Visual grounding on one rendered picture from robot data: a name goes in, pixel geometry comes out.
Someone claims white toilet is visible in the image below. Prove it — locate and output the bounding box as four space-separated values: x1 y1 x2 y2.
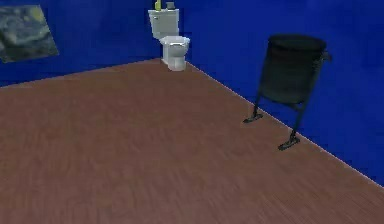
147 8 191 72

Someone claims black bin on stand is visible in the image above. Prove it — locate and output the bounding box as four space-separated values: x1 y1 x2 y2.
242 33 333 152

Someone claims grey swirly wall picture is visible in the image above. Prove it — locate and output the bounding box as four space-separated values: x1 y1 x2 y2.
0 4 60 64

